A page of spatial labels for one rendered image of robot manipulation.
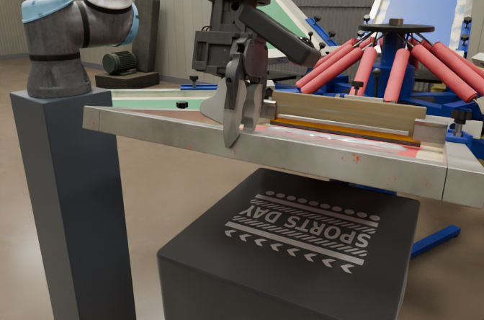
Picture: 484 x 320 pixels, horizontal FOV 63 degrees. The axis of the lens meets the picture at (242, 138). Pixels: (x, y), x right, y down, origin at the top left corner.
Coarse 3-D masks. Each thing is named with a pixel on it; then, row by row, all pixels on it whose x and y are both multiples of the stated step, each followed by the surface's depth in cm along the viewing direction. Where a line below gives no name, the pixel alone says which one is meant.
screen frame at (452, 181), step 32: (96, 128) 65; (128, 128) 62; (160, 128) 59; (192, 128) 56; (256, 160) 52; (288, 160) 50; (320, 160) 48; (352, 160) 46; (384, 160) 45; (416, 160) 44; (448, 160) 48; (416, 192) 43; (448, 192) 42; (480, 192) 40
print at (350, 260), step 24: (264, 192) 102; (240, 216) 91; (264, 216) 91; (288, 216) 91; (312, 216) 91; (336, 216) 91; (360, 216) 91; (240, 240) 82; (264, 240) 82; (288, 240) 82; (312, 240) 82; (336, 240) 82; (360, 240) 82; (336, 264) 75; (360, 264) 75
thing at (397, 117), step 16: (272, 96) 113; (288, 96) 111; (304, 96) 109; (320, 96) 107; (288, 112) 112; (304, 112) 109; (320, 112) 107; (336, 112) 105; (352, 112) 104; (368, 112) 102; (384, 112) 100; (400, 112) 98; (416, 112) 97; (400, 128) 98
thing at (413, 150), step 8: (336, 144) 86; (344, 144) 88; (352, 144) 90; (360, 144) 92; (400, 144) 106; (384, 152) 81; (392, 152) 83; (400, 152) 85; (408, 152) 87; (416, 152) 89
